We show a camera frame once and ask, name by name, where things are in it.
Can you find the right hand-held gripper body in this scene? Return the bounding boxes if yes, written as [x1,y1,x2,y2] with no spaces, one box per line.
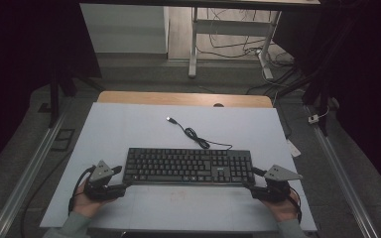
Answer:
[250,164,304,203]

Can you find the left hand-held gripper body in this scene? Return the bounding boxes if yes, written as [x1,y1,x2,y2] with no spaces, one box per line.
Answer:
[83,160,127,201]

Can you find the black computer keyboard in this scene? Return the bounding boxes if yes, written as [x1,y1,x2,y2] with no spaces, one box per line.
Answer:
[122,147,256,186]

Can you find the person's right hand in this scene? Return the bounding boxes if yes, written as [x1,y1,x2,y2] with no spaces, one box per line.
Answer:
[261,193,301,223]

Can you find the person's left hand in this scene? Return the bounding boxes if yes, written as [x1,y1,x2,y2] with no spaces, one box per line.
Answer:
[72,180,114,219]

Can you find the white paper tag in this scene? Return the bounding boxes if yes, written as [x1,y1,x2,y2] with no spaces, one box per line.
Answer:
[285,138,303,159]

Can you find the black stand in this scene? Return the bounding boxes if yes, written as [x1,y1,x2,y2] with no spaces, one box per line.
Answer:
[47,63,106,129]
[277,19,356,137]

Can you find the white-legged desk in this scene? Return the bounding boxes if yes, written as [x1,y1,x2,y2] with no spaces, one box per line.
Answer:
[78,0,321,80]

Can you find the white cabinet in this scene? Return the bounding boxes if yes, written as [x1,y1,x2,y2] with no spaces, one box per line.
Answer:
[79,3,171,55]

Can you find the dark curtain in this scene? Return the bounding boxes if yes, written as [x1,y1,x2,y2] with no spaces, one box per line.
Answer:
[0,0,102,179]
[272,0,381,201]

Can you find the left hand-held gripper black cable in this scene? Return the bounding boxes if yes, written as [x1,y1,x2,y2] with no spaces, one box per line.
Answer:
[67,165,97,216]

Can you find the hand-held gripper black cable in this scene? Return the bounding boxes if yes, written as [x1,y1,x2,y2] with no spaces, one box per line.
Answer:
[67,165,97,216]
[288,185,304,224]

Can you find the right hand-held gripper black cable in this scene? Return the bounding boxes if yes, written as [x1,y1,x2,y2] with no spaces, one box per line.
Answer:
[288,185,304,224]

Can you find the metal floor rail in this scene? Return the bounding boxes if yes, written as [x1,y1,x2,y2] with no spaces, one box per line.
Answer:
[0,98,74,238]
[305,104,380,238]

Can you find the black floor cable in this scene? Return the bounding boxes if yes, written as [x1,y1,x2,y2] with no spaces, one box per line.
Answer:
[20,150,75,238]

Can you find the black keyboard cable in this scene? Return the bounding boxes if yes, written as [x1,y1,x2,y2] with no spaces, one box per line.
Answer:
[166,116,234,151]

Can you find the tangle of black floor cables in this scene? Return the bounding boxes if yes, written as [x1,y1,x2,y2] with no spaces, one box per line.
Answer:
[196,8,309,97]

